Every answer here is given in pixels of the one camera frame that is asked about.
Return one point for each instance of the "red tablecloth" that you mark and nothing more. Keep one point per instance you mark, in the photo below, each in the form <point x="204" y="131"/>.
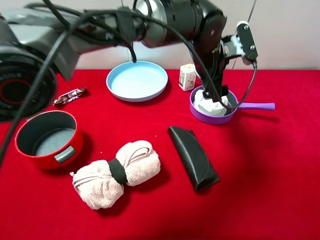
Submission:
<point x="268" y="163"/>

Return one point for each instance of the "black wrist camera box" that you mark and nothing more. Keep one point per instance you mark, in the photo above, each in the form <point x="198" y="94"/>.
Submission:
<point x="247" y="44"/>

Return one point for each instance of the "chocolate bar wrapper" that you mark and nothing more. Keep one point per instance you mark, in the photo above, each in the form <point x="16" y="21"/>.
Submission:
<point x="69" y="96"/>

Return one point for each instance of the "black glasses case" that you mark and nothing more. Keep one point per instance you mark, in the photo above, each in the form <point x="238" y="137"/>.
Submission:
<point x="193" y="157"/>

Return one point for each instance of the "small white carton box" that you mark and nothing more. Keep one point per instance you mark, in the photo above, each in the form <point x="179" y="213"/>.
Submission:
<point x="187" y="77"/>

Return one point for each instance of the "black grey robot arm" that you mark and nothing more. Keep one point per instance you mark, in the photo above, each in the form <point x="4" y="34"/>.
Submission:
<point x="41" y="40"/>

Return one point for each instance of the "red pot grey interior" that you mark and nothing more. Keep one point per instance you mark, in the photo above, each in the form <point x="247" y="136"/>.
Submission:
<point x="50" y="140"/>

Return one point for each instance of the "clear plastic lidded container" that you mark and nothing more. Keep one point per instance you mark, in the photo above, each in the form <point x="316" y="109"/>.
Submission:
<point x="207" y="106"/>

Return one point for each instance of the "light blue plate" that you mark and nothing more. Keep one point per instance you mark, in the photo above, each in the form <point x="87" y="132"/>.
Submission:
<point x="136" y="82"/>

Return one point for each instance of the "pink rolled towel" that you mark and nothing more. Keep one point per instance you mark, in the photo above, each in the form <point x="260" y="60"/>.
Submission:
<point x="95" y="184"/>

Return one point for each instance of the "black band on towel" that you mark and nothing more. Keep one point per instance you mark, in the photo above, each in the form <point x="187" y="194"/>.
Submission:
<point x="117" y="171"/>

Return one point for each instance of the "purple frying pan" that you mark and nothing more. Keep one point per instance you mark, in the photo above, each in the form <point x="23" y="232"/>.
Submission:
<point x="219" y="120"/>

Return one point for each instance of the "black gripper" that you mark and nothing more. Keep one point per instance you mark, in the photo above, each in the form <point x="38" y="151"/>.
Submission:
<point x="210" y="58"/>

